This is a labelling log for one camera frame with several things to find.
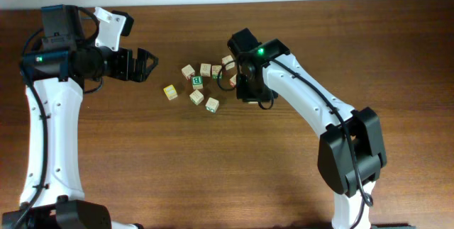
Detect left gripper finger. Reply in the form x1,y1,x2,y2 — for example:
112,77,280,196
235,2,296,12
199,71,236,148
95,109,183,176
137,48,159,62
131,58,159,82

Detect wooden red I block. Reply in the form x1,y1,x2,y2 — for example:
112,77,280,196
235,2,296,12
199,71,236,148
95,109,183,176
229,74,237,88

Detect wooden K 9 block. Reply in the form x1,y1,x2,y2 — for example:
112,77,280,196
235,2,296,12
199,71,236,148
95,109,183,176
221,55,236,70

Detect wooden block green edge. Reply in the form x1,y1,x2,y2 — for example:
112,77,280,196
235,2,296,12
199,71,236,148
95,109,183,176
211,65,223,79

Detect wooden D block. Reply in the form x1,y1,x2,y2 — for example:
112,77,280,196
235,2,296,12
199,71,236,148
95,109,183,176
205,97,220,113

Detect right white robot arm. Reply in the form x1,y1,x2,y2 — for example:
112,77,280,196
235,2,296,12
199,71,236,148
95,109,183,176
227,28,387,228

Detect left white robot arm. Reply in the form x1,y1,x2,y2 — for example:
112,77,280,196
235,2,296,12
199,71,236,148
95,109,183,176
1,5,158,228

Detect yellow letter block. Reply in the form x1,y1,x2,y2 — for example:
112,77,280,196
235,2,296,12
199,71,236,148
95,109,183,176
163,84,178,101

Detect wooden E block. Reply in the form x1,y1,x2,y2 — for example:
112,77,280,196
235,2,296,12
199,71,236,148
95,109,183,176
182,65,195,80

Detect wooden 8 block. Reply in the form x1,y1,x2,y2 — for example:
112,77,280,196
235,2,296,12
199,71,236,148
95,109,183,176
200,63,211,77

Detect green B block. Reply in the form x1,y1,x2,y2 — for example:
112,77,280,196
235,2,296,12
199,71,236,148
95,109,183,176
191,76,204,90

